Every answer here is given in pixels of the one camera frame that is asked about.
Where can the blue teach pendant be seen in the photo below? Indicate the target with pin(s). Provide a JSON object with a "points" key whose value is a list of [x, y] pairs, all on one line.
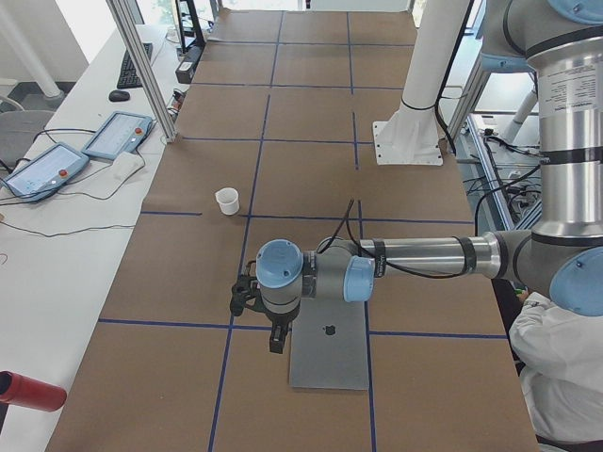
{"points": [[45, 174], [122, 132]]}

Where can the black computer mouse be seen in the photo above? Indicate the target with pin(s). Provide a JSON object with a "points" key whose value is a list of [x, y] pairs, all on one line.
{"points": [[118, 96]]}

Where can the black keyboard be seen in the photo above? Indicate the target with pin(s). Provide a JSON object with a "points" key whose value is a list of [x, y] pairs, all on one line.
{"points": [[128, 77]]}

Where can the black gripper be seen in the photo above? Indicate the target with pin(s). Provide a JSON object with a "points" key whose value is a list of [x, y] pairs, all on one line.
{"points": [[280, 321]]}

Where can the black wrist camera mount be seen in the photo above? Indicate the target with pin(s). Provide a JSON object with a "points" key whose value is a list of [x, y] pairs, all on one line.
{"points": [[246, 295]]}

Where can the blue tape line lengthwise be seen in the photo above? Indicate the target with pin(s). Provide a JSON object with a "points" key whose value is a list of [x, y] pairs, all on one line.
{"points": [[248, 218]]}

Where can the red cylinder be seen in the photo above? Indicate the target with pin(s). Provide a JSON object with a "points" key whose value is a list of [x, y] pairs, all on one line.
{"points": [[24, 391]]}

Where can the black box on table edge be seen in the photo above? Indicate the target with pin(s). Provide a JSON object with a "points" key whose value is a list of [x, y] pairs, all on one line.
{"points": [[187, 67]]}

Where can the white folded cloth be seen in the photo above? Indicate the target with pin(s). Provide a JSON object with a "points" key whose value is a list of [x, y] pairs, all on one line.
{"points": [[125, 165]]}

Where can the aluminium frame post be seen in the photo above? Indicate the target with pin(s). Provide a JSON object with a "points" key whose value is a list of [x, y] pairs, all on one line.
{"points": [[125, 23]]}

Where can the far blue teach pendant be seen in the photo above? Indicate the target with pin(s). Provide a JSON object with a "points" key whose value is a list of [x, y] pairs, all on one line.
{"points": [[122, 132]]}

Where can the near blue teach pendant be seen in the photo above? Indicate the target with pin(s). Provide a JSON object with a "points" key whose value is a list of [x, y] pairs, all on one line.
{"points": [[45, 174]]}

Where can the silver closed laptop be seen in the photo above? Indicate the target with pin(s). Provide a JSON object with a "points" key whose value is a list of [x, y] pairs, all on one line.
{"points": [[329, 346]]}

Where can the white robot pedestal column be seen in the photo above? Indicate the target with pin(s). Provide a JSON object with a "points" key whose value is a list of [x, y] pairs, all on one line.
{"points": [[410, 136]]}

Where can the person in white coat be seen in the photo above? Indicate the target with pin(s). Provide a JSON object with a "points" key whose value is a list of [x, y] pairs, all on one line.
{"points": [[562, 376]]}

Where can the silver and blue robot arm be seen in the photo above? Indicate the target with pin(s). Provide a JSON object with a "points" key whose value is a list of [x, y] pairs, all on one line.
{"points": [[559, 257]]}

